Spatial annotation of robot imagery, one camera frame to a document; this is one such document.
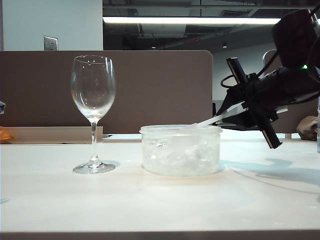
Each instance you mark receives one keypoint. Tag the clear wine glass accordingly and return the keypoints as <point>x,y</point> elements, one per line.
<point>93,140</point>

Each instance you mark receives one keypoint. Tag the clear round plastic container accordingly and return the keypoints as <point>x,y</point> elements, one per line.
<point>155,130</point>

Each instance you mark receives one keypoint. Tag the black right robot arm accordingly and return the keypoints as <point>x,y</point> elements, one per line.
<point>295,37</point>

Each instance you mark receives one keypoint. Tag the black ceiling spot lamp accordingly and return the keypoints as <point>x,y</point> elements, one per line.
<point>224,45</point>

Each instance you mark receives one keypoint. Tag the ice cubes pile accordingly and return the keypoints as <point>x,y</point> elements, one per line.
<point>160,156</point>

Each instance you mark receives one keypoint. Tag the wide brown desk partition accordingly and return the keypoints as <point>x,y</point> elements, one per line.
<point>162,87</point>

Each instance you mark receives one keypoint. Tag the brown crumpled bag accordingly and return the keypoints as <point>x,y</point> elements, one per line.
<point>306,127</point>

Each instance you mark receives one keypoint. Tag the orange object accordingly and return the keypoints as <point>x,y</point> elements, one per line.
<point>4,134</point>

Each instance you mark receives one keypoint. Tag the white plastic ice shovel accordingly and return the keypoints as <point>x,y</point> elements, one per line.
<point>212,120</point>

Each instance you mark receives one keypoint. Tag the metal wall switch plate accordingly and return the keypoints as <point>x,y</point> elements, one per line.
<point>50,43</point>

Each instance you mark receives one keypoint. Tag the narrow brown desk partition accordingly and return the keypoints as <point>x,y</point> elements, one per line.
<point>300,115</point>

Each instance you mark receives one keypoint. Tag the long ceiling light strip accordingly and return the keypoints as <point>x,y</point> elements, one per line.
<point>200,20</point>

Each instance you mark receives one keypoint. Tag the beige wooden ledge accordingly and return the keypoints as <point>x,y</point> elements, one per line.
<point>50,135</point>

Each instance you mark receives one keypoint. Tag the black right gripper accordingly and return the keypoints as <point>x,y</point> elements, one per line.
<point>260,100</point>

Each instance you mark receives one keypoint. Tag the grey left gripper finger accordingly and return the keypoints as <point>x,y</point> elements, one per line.
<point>2,107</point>

